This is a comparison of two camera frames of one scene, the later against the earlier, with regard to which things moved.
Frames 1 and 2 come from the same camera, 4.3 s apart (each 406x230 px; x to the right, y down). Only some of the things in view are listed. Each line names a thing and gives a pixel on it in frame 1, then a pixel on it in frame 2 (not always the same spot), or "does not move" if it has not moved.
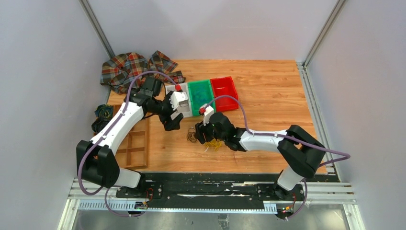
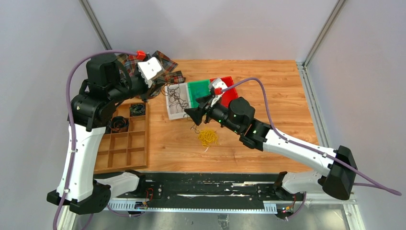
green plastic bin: x=200 y=93 does not move
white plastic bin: x=185 y=107 does not move
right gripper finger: x=199 y=132 → x=196 y=114
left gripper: x=169 y=124 → x=148 y=89
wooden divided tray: x=133 y=150 does not move
